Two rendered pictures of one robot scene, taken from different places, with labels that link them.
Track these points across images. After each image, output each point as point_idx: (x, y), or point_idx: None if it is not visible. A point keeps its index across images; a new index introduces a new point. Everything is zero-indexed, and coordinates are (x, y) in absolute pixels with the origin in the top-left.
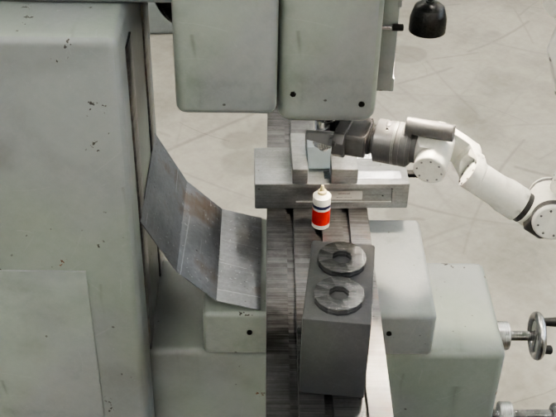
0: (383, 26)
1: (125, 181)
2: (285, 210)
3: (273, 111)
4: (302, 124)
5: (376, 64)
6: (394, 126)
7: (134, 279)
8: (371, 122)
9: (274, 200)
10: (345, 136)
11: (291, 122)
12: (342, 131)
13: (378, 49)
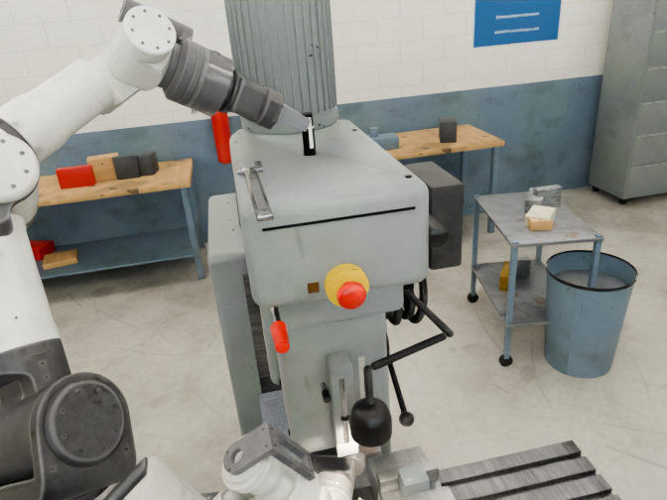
0: (321, 386)
1: (226, 354)
2: (373, 498)
3: (523, 455)
4: (515, 482)
5: (292, 407)
6: (324, 485)
7: (239, 422)
8: (341, 470)
9: (372, 483)
10: (313, 456)
11: (512, 473)
12: (318, 451)
13: (291, 395)
